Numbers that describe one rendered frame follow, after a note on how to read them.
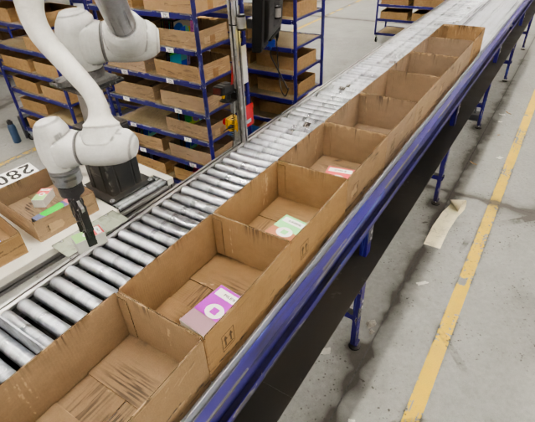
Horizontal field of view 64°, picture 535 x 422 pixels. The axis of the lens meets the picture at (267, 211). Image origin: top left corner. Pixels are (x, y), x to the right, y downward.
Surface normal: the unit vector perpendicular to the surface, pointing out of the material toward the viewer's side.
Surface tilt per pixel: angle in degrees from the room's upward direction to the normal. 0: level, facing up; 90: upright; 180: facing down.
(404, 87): 89
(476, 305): 0
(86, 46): 90
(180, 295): 0
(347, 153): 89
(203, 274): 2
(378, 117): 89
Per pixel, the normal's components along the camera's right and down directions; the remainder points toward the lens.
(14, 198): 0.79, 0.30
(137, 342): -0.04, -0.81
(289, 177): -0.53, 0.51
